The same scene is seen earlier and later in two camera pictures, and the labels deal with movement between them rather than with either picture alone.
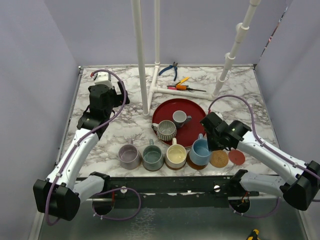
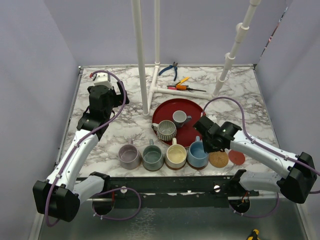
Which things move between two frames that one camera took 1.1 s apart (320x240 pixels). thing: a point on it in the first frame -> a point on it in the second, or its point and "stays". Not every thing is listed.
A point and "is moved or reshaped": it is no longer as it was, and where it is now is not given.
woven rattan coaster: (218, 158) stays
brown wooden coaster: (193, 166) is moved or reshaped
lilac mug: (129, 155) stays
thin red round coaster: (236, 157) stays
